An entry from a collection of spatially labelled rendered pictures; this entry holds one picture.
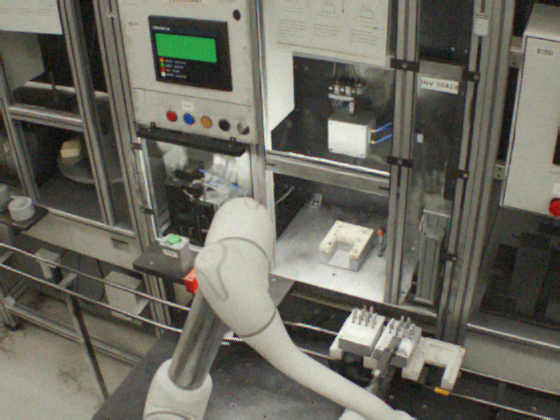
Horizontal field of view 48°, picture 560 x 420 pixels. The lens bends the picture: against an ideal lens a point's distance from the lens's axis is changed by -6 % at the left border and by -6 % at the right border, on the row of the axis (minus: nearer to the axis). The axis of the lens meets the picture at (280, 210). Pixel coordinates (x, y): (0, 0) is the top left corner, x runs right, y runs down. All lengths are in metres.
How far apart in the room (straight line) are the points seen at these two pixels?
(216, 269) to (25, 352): 2.25
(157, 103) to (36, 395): 1.67
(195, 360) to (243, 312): 0.40
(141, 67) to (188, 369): 0.87
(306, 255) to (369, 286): 0.25
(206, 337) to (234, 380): 0.55
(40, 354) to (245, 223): 2.14
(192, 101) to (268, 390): 0.90
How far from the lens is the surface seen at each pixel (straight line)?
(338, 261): 2.15
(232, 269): 1.24
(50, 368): 3.27
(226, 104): 1.84
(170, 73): 1.88
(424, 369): 1.93
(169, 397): 1.74
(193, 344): 1.61
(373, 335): 1.88
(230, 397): 2.06
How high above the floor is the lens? 2.26
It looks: 34 degrees down
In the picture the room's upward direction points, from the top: 3 degrees counter-clockwise
